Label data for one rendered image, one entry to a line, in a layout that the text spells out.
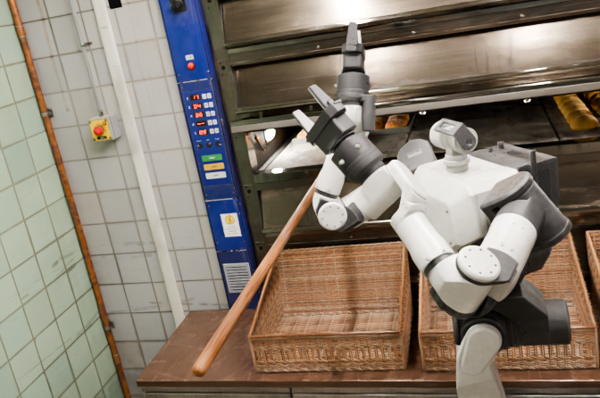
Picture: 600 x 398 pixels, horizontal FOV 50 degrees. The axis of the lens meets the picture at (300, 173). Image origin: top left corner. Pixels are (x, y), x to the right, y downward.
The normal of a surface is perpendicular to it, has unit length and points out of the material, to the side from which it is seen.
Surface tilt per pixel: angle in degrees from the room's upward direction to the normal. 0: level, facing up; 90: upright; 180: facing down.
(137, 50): 90
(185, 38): 90
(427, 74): 70
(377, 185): 75
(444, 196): 45
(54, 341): 90
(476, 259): 34
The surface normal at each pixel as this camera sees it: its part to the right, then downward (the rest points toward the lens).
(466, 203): -0.44, 0.24
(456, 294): -0.35, 0.61
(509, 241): 0.16, -0.71
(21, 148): 0.95, -0.09
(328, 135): -0.64, 0.36
